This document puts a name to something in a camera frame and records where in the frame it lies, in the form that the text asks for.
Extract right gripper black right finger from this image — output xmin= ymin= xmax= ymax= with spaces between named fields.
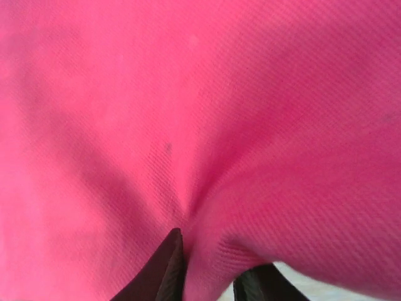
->
xmin=233 ymin=262 xmax=310 ymax=301

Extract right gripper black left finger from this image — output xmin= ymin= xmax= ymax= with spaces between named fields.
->
xmin=110 ymin=227 xmax=185 ymax=301

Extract pink long pants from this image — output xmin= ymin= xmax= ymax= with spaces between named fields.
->
xmin=0 ymin=0 xmax=401 ymax=301

